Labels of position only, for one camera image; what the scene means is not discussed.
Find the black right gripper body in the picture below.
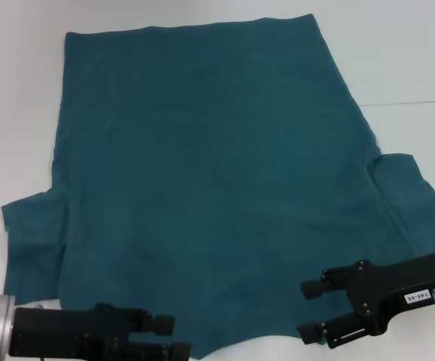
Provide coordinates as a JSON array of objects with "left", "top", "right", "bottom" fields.
[{"left": 326, "top": 250, "right": 435, "bottom": 349}]

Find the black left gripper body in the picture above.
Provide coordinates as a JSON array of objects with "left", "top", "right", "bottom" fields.
[{"left": 8, "top": 302, "right": 168, "bottom": 361}]

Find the teal blue shirt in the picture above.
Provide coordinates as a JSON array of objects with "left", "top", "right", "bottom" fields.
[{"left": 1, "top": 14, "right": 435, "bottom": 360}]

